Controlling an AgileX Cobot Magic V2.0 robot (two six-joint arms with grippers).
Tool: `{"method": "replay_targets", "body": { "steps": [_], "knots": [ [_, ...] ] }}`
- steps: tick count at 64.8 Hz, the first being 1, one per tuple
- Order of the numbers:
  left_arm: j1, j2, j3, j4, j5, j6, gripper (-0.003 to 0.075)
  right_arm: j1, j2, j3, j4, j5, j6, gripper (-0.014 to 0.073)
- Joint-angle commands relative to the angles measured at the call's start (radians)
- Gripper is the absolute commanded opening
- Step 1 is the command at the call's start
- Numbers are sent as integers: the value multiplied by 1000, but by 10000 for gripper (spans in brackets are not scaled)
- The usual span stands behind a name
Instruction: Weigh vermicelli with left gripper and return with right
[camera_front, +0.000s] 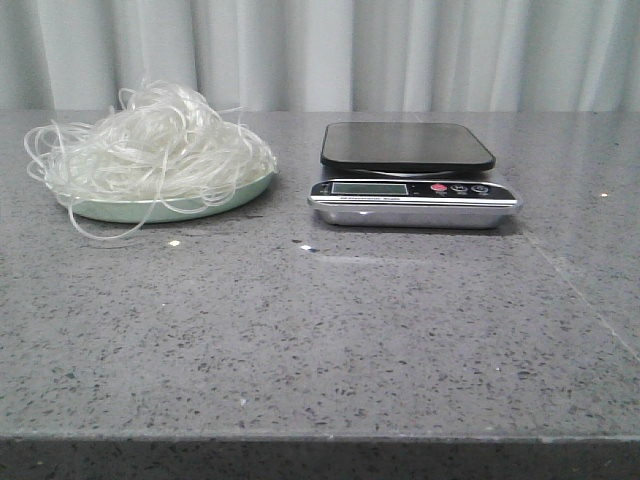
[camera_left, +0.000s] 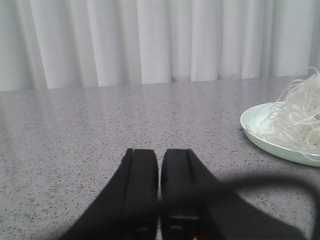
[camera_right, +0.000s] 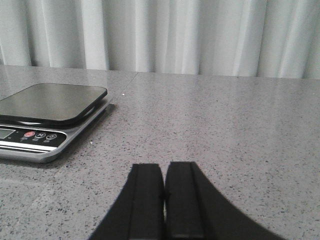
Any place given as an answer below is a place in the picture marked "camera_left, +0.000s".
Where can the white vermicelli bundle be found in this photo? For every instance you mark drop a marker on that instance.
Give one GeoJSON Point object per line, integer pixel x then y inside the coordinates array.
{"type": "Point", "coordinates": [295, 121]}

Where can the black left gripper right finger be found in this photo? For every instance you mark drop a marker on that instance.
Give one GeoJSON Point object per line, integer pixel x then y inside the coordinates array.
{"type": "Point", "coordinates": [231, 219]}

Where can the light green plate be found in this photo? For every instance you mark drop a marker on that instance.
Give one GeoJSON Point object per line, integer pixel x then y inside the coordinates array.
{"type": "Point", "coordinates": [251, 120]}

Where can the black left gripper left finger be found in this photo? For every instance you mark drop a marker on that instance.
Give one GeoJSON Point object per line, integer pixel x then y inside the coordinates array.
{"type": "Point", "coordinates": [135, 183]}

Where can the white curtain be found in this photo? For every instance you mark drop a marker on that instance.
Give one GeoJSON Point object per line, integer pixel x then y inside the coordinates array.
{"type": "Point", "coordinates": [51, 44]}

